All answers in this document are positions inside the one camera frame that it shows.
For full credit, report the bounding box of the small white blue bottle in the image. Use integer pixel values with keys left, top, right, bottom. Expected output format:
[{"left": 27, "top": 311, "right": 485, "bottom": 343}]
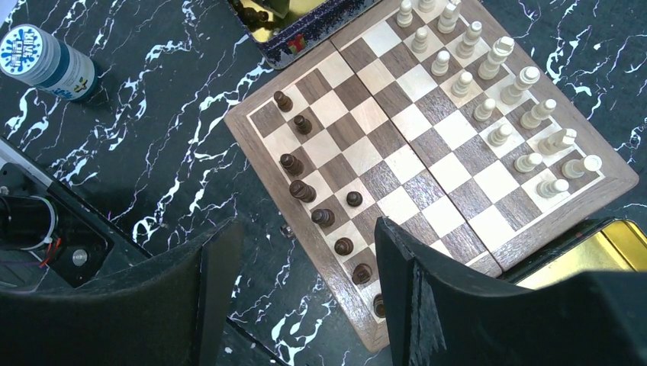
[{"left": 1, "top": 24, "right": 98, "bottom": 101}]

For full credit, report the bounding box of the brown pawn chess piece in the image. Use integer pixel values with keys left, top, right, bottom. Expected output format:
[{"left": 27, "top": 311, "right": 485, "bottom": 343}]
[{"left": 273, "top": 91, "right": 293, "bottom": 112}]

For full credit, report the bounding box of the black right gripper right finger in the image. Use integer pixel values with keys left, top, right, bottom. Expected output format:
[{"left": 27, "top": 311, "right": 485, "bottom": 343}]
[{"left": 375, "top": 217, "right": 646, "bottom": 365}]

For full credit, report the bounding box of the wooden chess board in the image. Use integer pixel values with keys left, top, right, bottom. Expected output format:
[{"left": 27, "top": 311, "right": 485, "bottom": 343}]
[{"left": 224, "top": 1, "right": 639, "bottom": 352}]

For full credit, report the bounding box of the white knight chess piece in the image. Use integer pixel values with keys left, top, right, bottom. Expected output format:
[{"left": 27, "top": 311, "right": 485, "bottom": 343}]
[{"left": 538, "top": 128, "right": 578, "bottom": 156}]

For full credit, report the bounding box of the brown king chess piece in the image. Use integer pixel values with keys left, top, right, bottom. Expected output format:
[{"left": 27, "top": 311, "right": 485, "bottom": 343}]
[{"left": 352, "top": 263, "right": 372, "bottom": 285}]

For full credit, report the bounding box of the gold tin box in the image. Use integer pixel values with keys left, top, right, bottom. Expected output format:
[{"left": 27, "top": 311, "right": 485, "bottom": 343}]
[{"left": 229, "top": 0, "right": 377, "bottom": 69}]

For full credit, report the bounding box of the gold tin lid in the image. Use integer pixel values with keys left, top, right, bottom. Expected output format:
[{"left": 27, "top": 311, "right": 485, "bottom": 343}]
[{"left": 499, "top": 218, "right": 646, "bottom": 290}]

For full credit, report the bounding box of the brown queen chess piece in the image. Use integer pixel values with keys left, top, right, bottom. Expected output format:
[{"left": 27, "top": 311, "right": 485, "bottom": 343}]
[{"left": 288, "top": 180, "right": 317, "bottom": 203}]

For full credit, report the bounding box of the white corner pawn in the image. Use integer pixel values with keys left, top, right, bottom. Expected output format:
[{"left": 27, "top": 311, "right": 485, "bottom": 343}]
[{"left": 536, "top": 179, "right": 569, "bottom": 198}]

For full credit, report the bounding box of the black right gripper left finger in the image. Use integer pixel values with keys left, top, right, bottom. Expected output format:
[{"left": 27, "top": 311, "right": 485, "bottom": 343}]
[{"left": 1, "top": 221, "right": 245, "bottom": 365}]

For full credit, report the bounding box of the white pawn chess piece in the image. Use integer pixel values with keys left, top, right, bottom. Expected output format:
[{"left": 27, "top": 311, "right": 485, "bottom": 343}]
[{"left": 514, "top": 152, "right": 543, "bottom": 173}]

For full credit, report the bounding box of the white rook chess piece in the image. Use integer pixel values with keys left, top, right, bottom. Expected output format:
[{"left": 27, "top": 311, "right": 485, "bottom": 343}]
[{"left": 561, "top": 155, "right": 602, "bottom": 179}]

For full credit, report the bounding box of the brown bishop chess piece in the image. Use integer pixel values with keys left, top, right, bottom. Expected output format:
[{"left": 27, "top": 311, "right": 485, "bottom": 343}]
[{"left": 372, "top": 294, "right": 386, "bottom": 319}]

